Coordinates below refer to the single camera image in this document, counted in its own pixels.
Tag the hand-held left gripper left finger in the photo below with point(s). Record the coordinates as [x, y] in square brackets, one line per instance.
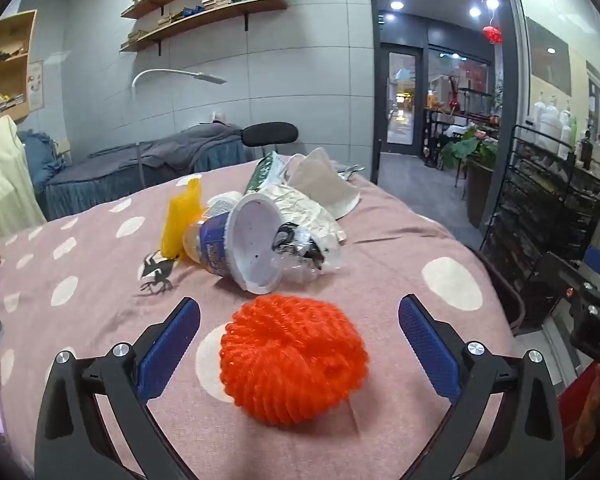
[167, 345]

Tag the red plastic container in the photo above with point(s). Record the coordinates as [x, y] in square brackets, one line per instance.
[580, 410]

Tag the white and blue yogurt cup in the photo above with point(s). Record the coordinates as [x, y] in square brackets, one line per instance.
[250, 240]

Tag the glass door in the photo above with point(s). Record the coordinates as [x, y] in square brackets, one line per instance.
[402, 100]

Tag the white bottle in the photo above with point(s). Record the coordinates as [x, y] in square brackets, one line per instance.
[566, 135]
[551, 122]
[539, 112]

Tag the red hanging ornament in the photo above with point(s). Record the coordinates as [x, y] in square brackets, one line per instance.
[493, 35]

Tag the black metal rack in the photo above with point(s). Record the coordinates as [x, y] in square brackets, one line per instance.
[530, 210]

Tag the blue pillow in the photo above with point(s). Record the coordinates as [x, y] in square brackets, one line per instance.
[39, 155]

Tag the wooden cabinet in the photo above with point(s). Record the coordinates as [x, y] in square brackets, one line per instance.
[14, 30]

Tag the green snack wrapper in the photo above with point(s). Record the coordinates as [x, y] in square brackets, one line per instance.
[262, 172]

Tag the yellow foam net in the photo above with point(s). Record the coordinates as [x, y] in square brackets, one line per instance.
[177, 220]

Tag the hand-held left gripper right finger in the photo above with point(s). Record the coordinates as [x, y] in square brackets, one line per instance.
[430, 355]

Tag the black metal shelf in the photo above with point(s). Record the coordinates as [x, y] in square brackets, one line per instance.
[435, 125]

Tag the silver foil wrapper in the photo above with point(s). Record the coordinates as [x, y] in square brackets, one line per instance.
[350, 171]

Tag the dark glass bottle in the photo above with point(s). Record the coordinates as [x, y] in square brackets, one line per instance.
[585, 147]

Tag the white foil lid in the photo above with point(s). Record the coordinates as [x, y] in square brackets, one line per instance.
[222, 205]

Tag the black office chair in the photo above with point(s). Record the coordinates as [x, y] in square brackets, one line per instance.
[270, 133]

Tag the white floor lamp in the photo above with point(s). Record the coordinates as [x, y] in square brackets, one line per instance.
[179, 73]

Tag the orange knitted ball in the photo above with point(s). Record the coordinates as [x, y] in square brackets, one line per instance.
[290, 360]

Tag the pink polka dot blanket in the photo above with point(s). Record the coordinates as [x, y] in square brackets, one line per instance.
[104, 270]

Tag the clear plastic wrapper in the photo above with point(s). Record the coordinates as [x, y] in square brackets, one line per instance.
[307, 260]

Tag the round ceiling light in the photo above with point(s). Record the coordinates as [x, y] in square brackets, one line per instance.
[475, 11]
[492, 3]
[396, 5]

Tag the grey massage bed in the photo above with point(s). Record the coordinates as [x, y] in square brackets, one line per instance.
[129, 170]

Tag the cream cloth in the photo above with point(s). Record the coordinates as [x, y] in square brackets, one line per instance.
[4, 180]

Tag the potted green plant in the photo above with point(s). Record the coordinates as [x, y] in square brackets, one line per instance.
[467, 147]

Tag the wall poster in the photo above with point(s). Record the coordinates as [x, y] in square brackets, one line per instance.
[35, 85]

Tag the white paper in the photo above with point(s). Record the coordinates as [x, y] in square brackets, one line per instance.
[300, 205]

